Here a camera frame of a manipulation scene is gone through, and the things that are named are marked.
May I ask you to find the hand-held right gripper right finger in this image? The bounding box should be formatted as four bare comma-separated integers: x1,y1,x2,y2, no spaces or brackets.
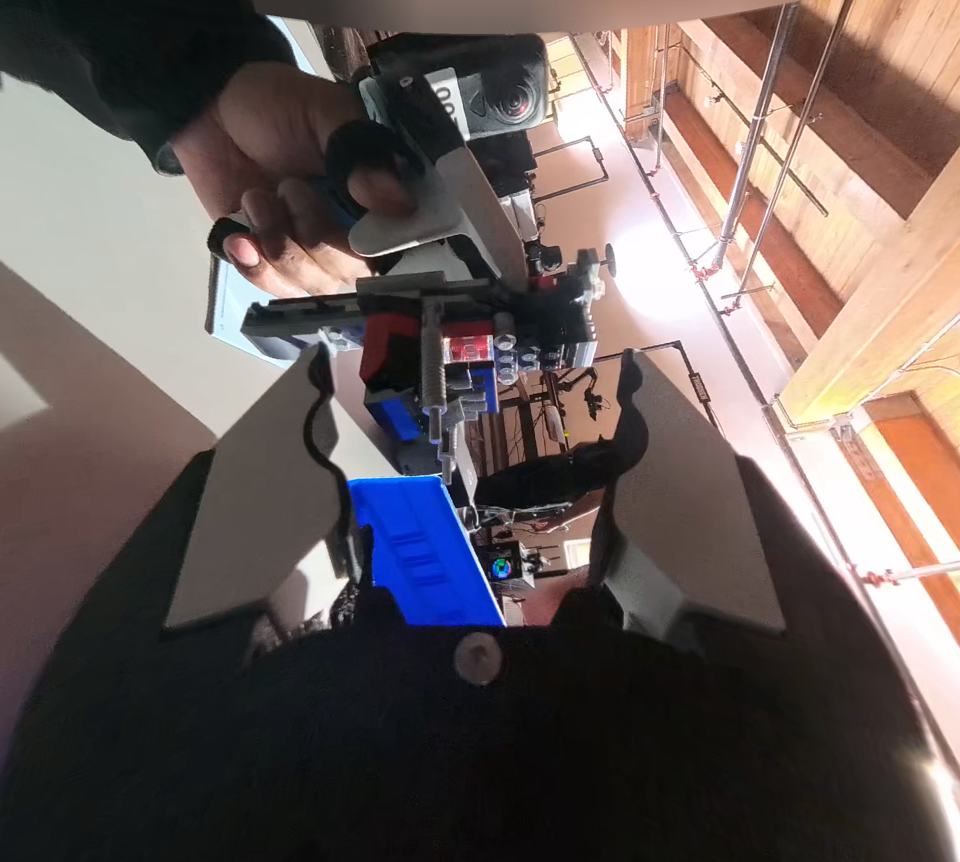
592,348,787,642

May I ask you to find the toy brick vehicle model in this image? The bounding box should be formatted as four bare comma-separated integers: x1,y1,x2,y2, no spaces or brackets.
241,243,625,487

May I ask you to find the person's left hand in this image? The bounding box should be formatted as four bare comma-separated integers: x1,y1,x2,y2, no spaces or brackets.
172,63,423,301

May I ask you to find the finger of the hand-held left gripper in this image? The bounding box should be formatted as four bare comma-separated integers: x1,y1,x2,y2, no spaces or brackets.
371,249,459,280
351,144,526,280

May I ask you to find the light blue instruction booklet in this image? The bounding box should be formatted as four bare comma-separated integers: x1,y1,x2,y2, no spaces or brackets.
206,253,303,370

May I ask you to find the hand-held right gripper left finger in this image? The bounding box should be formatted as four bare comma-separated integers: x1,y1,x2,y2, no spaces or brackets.
163,345,361,631

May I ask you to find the person's left forearm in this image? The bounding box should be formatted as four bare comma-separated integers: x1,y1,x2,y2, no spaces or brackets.
0,0,301,175

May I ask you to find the blue plastic storage bin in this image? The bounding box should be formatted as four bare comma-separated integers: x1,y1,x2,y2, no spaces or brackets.
347,476,507,628

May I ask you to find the metal ceiling pipe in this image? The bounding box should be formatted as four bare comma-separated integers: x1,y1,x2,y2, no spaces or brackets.
738,0,860,297
712,3,798,271

